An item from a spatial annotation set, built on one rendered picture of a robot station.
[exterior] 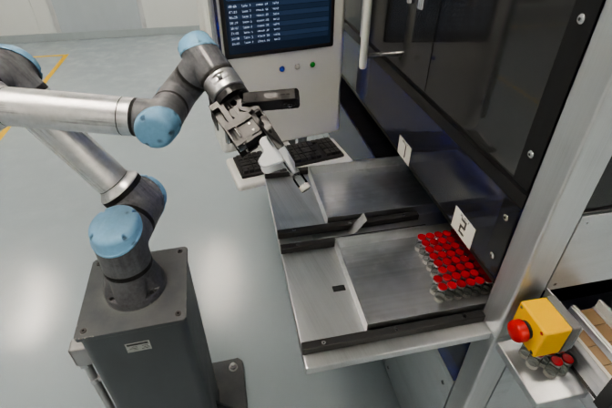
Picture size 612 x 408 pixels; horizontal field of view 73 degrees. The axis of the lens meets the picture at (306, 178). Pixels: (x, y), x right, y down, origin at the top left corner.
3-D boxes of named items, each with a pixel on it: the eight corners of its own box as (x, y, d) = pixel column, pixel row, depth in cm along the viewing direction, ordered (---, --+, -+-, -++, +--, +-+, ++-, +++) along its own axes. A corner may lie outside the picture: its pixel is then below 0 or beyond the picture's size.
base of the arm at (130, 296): (100, 316, 101) (88, 290, 95) (110, 270, 113) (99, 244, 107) (165, 305, 104) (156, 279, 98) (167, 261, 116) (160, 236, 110)
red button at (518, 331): (520, 325, 78) (526, 312, 75) (534, 344, 74) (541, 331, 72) (502, 329, 77) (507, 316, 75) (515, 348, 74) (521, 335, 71)
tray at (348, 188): (405, 163, 140) (407, 154, 138) (441, 211, 119) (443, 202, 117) (308, 175, 135) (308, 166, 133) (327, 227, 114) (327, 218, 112)
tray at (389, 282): (454, 229, 113) (457, 220, 111) (511, 307, 92) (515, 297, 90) (334, 248, 108) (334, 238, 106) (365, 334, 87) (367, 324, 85)
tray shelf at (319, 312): (399, 160, 145) (400, 156, 144) (522, 331, 89) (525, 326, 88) (263, 176, 138) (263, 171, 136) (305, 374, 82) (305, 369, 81)
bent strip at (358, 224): (362, 229, 113) (363, 212, 110) (365, 236, 111) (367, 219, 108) (311, 235, 111) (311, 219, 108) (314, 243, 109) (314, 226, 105)
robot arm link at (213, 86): (238, 78, 90) (230, 59, 82) (249, 95, 89) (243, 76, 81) (208, 96, 88) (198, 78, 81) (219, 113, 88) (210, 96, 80)
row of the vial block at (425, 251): (421, 245, 108) (423, 232, 105) (454, 300, 94) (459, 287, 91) (413, 247, 107) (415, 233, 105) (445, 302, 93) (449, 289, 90)
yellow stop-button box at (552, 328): (542, 318, 81) (555, 294, 77) (567, 351, 75) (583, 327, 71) (507, 324, 80) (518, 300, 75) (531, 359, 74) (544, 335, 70)
